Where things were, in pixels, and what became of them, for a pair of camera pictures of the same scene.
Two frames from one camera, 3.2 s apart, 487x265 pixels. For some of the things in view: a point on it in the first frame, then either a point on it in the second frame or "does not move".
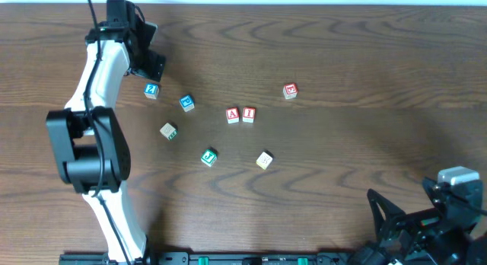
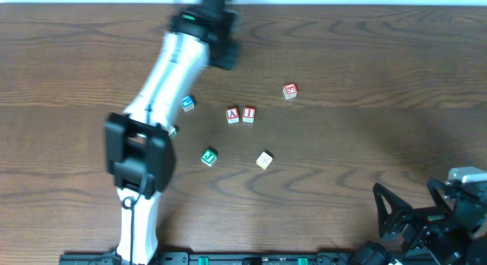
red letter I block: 249,114 does not move
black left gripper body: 151,67 → 225,55
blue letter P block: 187,103 does not move
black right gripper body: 398,225 does not move
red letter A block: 232,114 does not move
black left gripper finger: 153,68 → 226,54
